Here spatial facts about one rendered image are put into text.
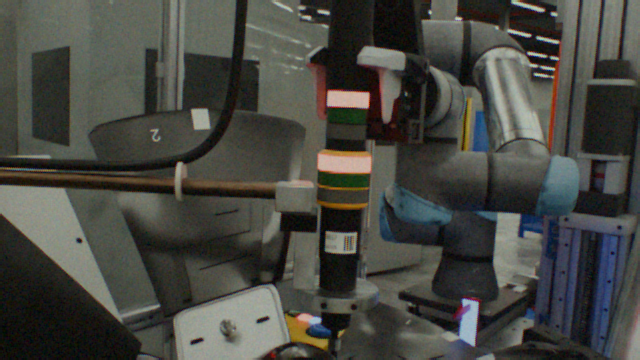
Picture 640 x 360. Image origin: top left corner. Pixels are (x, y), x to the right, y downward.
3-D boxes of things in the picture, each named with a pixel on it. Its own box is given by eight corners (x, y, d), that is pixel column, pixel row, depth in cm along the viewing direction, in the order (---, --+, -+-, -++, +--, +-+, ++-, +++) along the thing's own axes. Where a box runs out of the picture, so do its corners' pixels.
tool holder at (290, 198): (268, 310, 45) (274, 188, 44) (275, 284, 52) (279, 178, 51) (382, 316, 46) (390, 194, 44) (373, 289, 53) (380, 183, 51)
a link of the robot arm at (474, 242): (499, 259, 125) (504, 197, 123) (436, 253, 126) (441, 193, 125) (491, 246, 136) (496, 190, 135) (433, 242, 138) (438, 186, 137)
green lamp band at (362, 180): (317, 187, 46) (317, 171, 46) (317, 180, 50) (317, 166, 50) (371, 189, 46) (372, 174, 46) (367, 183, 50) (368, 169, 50)
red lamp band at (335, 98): (327, 105, 45) (328, 90, 45) (326, 106, 49) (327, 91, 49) (370, 108, 45) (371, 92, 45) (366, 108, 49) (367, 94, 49)
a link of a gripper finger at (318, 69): (308, 119, 45) (365, 122, 53) (312, 43, 45) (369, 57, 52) (277, 118, 47) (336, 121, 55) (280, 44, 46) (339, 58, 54)
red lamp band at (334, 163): (318, 170, 45) (318, 155, 45) (317, 165, 50) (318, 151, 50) (372, 173, 46) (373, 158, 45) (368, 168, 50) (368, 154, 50)
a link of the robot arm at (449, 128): (466, 137, 76) (471, 73, 75) (449, 138, 66) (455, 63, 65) (409, 134, 80) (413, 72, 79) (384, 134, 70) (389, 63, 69)
